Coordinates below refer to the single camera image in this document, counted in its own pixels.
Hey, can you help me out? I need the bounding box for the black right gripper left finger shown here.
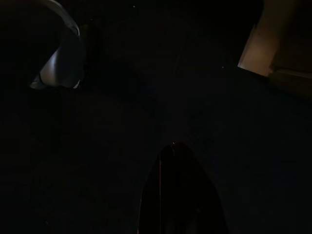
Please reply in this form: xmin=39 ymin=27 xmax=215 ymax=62
xmin=138 ymin=151 xmax=161 ymax=234

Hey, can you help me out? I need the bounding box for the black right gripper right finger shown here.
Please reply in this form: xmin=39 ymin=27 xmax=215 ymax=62
xmin=159 ymin=142 xmax=230 ymax=234

